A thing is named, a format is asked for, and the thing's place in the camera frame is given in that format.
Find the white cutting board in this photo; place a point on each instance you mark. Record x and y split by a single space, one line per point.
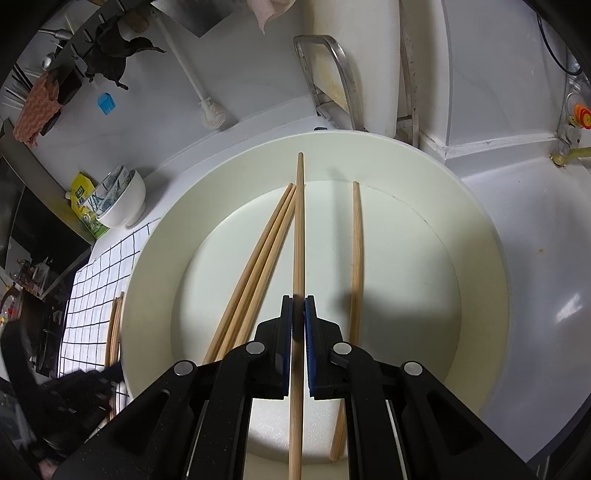
369 60

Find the black checked white cloth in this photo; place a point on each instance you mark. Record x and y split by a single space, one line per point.
92 295

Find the white dish brush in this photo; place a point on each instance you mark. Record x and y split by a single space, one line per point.
203 97

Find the black wall rail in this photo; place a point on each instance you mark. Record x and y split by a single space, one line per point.
78 44

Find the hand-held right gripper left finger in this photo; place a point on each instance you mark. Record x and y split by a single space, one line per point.
287 341

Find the blue patterned bowl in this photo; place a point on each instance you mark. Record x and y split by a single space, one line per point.
99 201
113 182

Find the large white basin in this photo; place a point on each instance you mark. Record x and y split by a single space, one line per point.
415 221

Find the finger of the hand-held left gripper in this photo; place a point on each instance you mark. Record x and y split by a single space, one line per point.
92 376

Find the orange knitted cloth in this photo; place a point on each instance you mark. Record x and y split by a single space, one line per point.
37 110

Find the black gas stove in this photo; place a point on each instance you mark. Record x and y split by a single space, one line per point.
37 323

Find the black range hood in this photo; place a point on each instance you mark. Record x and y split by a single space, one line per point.
32 212

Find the metal ladle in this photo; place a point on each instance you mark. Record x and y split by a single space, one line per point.
48 61

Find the pink hanging cloth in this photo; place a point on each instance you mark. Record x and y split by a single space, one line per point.
270 11

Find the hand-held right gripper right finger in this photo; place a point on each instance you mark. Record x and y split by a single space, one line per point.
310 341

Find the gas valve with orange knob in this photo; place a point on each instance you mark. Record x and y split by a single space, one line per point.
575 124

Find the yellow seasoning pouch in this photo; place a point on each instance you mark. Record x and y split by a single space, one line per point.
85 207

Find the blue silicone brush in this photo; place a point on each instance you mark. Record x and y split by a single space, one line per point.
106 103

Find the bundle of wooden chopsticks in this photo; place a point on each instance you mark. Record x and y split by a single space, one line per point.
114 332

